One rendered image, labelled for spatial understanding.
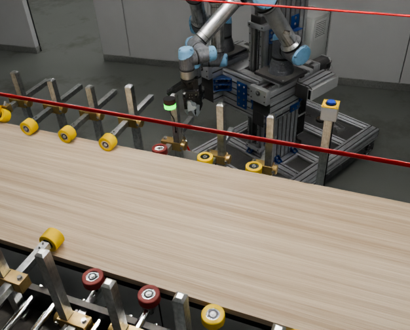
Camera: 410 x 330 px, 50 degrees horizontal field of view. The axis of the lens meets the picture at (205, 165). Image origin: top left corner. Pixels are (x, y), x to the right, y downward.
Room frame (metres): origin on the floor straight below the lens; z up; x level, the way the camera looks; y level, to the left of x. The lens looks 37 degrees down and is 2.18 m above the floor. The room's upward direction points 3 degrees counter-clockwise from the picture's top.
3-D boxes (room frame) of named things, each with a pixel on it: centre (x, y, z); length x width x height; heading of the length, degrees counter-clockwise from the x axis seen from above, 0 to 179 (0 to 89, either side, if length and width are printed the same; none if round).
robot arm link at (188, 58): (2.04, 0.06, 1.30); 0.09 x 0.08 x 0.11; 113
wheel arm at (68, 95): (2.32, 0.85, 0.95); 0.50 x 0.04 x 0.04; 157
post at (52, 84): (2.27, 0.83, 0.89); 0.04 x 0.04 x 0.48; 67
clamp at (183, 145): (1.98, 0.16, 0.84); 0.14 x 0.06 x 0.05; 67
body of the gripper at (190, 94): (2.04, 0.05, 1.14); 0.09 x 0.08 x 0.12; 87
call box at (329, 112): (1.68, -0.56, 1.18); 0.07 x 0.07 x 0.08; 67
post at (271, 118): (1.78, -0.32, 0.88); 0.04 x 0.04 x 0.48; 67
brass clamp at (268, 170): (1.79, -0.30, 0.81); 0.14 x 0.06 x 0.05; 67
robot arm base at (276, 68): (2.41, -0.48, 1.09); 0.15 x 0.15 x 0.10
